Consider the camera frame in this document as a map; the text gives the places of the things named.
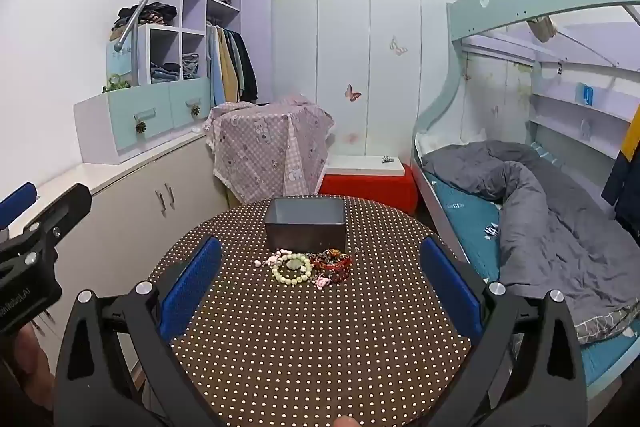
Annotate light blue drawer unit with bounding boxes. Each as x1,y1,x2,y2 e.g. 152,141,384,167
73,74,212,165

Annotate beige low cabinet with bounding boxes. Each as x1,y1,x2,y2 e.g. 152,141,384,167
10,132,231,358

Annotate grey metal tin box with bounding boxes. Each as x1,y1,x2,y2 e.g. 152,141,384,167
264,198,348,254

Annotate pale green bead bracelet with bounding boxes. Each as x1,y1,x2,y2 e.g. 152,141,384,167
271,253,314,286

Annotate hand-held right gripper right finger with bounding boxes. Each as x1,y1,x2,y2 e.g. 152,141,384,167
419,236,588,427

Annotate red storage bench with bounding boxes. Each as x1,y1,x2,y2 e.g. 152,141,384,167
318,155,420,214

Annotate polka dot round table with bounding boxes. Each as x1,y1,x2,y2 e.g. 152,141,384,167
142,196,473,427

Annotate row of hanging clothes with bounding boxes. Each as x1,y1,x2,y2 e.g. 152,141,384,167
205,23,259,108

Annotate teal bed sheet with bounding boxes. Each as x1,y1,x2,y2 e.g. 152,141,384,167
430,179,640,388

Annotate grey duvet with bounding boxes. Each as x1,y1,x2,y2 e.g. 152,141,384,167
421,141,640,340

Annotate brown hanging object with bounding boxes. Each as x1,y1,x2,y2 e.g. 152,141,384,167
527,16,558,42

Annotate white wardrobe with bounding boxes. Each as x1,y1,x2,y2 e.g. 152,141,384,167
270,0,463,160

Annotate pink checked bear cloth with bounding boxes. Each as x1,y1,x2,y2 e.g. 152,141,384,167
202,93,336,208

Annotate pile of dark clothes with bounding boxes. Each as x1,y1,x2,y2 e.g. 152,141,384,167
111,3,178,40

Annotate teal striped pillow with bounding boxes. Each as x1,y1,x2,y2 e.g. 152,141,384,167
530,142,566,168

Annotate red bead bracelet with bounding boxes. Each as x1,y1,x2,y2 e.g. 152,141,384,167
307,248,354,282

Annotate folded blue jeans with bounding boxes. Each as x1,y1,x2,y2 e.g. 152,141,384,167
150,62,181,82

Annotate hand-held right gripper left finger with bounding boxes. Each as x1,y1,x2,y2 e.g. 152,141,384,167
52,236,223,427

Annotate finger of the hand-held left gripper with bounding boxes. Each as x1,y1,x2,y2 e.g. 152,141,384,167
0,184,93,258
0,183,40,230

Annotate navy and yellow jacket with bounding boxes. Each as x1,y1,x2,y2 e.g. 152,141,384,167
601,104,640,228

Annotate person's left hand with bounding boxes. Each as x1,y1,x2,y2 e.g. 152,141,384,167
0,324,55,410

